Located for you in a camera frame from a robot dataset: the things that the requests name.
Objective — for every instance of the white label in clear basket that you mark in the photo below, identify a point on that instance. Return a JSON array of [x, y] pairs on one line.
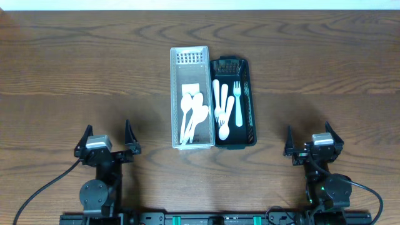
[[191, 89]]

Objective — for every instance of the pale pink plastic fork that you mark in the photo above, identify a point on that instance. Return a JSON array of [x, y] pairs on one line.
[[216, 89]]

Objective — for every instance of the white plastic spoon angled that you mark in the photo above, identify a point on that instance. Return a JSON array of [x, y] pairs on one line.
[[197, 102]]

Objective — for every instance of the clear plastic mesh basket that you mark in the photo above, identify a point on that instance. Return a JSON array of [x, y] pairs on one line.
[[191, 65]]

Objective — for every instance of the black plastic mesh basket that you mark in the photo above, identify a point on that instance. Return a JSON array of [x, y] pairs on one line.
[[227, 70]]

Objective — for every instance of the white plastic fork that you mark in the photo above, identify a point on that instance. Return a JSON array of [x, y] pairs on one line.
[[224, 95]]

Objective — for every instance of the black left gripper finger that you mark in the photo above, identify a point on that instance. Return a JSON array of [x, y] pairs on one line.
[[130, 140], [82, 143]]

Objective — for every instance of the mint green plastic fork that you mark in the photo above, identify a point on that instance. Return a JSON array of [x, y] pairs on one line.
[[237, 94]]

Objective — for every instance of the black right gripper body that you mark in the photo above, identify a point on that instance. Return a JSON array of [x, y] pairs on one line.
[[300, 158]]

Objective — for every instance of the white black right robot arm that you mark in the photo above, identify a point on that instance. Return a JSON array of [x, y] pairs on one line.
[[325, 191]]

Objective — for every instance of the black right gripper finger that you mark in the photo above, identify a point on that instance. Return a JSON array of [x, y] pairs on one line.
[[289, 145], [337, 140]]

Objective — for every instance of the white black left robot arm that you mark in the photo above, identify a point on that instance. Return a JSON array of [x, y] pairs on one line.
[[101, 197]]

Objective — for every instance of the white plastic spoon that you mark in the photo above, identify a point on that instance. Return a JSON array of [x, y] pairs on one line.
[[185, 106], [200, 115], [224, 127]]

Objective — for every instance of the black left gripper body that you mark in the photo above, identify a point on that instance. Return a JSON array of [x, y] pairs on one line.
[[112, 155]]

